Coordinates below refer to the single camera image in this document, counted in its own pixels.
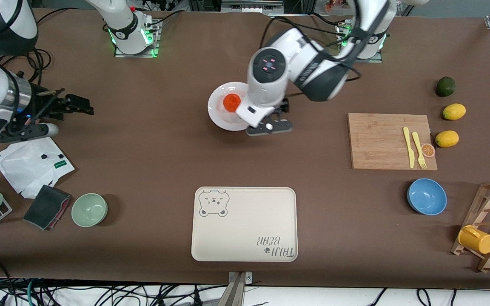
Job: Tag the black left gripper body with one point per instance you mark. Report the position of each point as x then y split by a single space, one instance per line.
283 106

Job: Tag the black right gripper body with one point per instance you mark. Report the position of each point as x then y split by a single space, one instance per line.
44 104

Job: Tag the orange fruit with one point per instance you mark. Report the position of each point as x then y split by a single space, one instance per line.
231 103

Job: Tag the white round plate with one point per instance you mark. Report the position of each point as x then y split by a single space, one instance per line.
219 117

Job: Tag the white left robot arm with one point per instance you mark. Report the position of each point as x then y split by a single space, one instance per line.
270 80

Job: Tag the white plastic bag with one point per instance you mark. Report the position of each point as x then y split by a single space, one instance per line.
28 165

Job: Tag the light green bowl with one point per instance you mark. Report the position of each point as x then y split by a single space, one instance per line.
89 210

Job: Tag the dark grey folded cloth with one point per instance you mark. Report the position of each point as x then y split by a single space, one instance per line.
45 206

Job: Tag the wooden cutting board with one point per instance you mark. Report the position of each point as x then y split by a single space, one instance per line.
377 142

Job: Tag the cream bear print tray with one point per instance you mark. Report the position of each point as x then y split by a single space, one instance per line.
245 225

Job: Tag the yellow plastic knife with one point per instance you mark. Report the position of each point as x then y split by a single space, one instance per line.
408 146

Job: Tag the yellow plastic fork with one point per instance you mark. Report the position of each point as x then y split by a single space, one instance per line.
418 148

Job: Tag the orange slice toy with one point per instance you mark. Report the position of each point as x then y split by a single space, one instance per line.
428 150

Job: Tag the dark green lime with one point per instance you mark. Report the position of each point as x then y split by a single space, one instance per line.
445 86

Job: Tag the yellow lemon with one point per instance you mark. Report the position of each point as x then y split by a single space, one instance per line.
447 139
454 111

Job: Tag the blue bowl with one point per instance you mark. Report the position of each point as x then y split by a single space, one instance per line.
426 196

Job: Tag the yellow mug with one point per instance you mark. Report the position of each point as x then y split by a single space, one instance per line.
477 240

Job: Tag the wooden mug rack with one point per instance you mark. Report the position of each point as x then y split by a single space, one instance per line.
489 255

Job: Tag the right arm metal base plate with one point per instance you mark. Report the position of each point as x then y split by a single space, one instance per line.
156 46

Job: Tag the metal frame rail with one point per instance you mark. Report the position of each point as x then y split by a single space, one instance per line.
249 7

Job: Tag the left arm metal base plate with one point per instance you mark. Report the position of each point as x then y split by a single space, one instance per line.
374 60

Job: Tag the metal table bracket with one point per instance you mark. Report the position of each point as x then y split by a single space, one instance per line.
236 293

